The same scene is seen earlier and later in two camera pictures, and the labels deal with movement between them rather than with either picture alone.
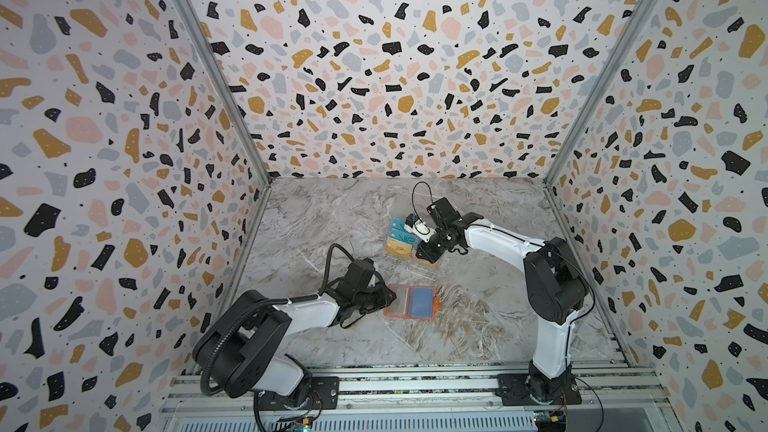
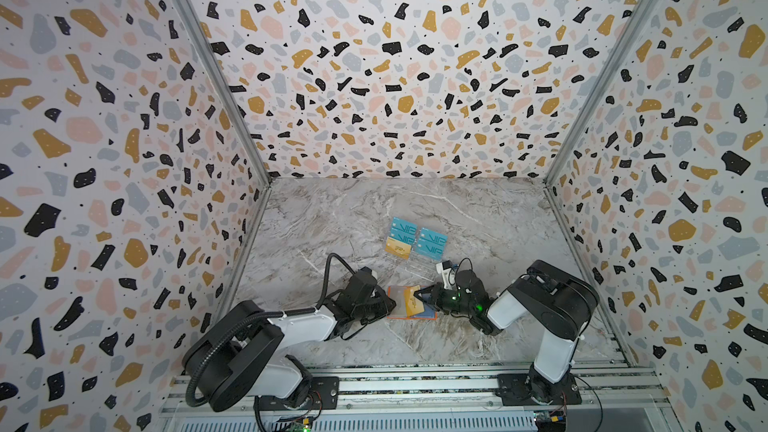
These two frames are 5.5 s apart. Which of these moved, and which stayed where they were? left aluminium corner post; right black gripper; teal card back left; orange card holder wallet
Moved: right black gripper
Stayed: orange card holder wallet; teal card back left; left aluminium corner post
